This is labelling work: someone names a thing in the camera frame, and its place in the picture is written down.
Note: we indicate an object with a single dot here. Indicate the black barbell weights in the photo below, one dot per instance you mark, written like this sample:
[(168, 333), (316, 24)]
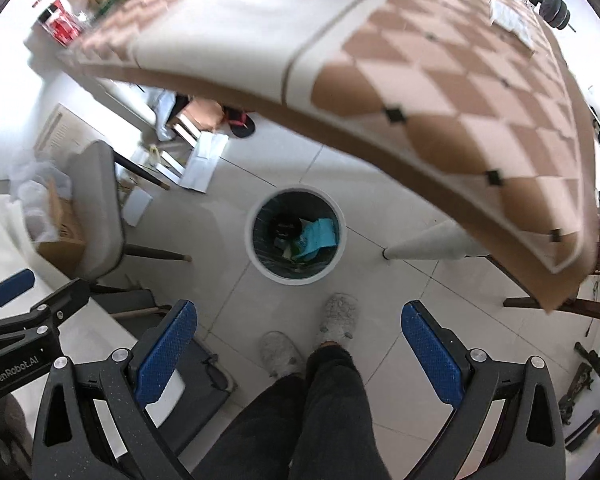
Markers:
[(555, 10)]

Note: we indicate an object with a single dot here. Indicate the teal wrapper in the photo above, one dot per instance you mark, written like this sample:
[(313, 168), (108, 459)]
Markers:
[(317, 237)]

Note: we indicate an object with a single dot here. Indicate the cardboard box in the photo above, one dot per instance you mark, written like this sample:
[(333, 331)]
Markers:
[(62, 230)]

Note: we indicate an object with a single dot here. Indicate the grey upholstered chair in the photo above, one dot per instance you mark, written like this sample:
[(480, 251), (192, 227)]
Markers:
[(100, 200)]

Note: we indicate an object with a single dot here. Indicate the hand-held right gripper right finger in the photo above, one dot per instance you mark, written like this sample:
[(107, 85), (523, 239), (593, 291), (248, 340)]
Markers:
[(432, 355)]

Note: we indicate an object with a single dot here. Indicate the white flat box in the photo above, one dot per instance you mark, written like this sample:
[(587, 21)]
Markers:
[(205, 160)]

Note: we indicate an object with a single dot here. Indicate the black metal tool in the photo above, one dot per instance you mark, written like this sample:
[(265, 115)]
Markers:
[(587, 392)]

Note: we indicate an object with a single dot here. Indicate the clear plastic packet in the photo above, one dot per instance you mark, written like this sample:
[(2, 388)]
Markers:
[(512, 20)]

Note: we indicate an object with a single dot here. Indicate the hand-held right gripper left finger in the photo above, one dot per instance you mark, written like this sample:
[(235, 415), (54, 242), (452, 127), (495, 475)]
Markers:
[(162, 355)]

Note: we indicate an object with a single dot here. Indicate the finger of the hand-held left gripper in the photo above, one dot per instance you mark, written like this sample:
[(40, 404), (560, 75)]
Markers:
[(62, 305), (11, 285)]

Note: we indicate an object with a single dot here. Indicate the white round trash bin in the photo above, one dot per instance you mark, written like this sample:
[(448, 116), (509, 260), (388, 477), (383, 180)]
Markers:
[(267, 260)]

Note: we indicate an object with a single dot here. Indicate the grey fuzzy slipper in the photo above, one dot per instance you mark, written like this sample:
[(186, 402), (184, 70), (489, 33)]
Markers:
[(280, 352), (339, 317)]

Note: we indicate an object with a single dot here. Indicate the black flip-flop sandal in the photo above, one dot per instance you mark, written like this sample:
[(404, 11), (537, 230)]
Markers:
[(241, 122)]

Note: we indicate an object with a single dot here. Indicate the person's dark trouser legs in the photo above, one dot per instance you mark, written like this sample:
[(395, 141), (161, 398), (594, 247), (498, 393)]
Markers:
[(310, 420)]

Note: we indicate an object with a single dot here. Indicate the checkered tablecloth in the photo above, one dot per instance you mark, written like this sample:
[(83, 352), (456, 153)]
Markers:
[(430, 110)]

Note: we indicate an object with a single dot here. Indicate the red container with black lid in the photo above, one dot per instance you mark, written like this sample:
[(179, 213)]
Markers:
[(57, 22)]

